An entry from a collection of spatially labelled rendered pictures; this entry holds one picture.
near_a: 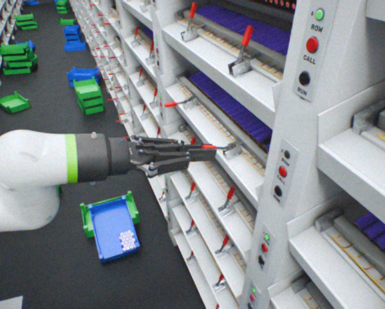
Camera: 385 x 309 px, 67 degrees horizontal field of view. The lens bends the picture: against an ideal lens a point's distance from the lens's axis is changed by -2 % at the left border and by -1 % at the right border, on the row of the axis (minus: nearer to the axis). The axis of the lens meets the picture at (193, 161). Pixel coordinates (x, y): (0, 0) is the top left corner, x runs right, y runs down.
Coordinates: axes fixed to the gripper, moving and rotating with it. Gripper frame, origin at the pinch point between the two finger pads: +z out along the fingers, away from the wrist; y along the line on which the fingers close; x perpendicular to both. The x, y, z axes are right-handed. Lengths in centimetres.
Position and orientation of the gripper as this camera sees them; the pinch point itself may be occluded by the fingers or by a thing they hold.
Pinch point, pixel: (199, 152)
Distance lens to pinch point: 66.3
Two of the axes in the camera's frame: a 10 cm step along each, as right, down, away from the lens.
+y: 3.8, 5.6, -7.4
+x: 2.0, -8.3, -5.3
